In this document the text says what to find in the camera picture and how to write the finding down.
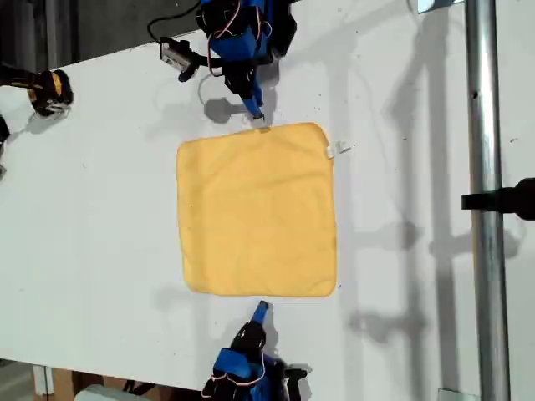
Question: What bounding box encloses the yellow towel with white label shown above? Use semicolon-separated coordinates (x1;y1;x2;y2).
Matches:
175;121;352;298

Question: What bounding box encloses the white plastic container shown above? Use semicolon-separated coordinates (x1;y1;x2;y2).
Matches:
74;383;130;401

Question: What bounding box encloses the brown cardboard box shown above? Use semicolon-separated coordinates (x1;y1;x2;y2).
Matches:
49;367;201;401

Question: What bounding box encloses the white table leg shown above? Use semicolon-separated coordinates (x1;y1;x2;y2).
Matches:
33;365;54;397

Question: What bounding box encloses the black clamp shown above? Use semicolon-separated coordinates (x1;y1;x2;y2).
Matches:
461;177;535;221

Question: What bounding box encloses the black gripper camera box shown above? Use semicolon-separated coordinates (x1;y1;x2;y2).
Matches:
158;36;192;69
283;373;303;401

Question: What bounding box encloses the black camera cable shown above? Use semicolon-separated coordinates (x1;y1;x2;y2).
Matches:
146;0;202;43

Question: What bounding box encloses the steel post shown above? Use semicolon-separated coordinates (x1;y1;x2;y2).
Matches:
464;0;512;401

